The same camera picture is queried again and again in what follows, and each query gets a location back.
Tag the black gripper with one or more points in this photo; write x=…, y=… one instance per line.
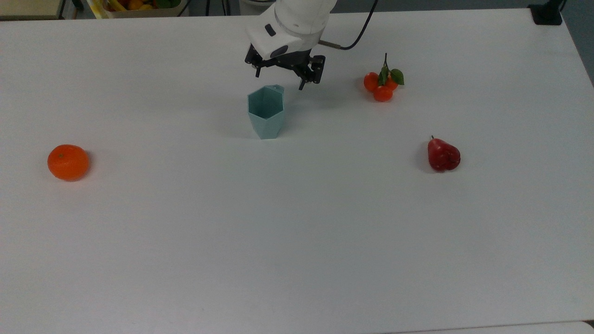
x=287, y=60

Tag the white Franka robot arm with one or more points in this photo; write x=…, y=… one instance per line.
x=297, y=23

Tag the teal hexagonal mug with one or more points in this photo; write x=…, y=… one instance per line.
x=265, y=116

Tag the black stand legs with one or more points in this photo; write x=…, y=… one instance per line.
x=225, y=5

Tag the small oranges cluster with leaf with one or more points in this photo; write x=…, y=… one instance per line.
x=383, y=93

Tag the box of toy fruits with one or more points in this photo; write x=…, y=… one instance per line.
x=139, y=9

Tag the red pear-shaped fruit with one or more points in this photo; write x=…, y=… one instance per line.
x=443, y=155

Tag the large orange fruit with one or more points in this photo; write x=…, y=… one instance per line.
x=67, y=162

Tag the beige cardboard box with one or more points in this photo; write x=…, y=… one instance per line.
x=28, y=8

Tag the black clamp block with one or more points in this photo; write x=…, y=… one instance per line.
x=546, y=14

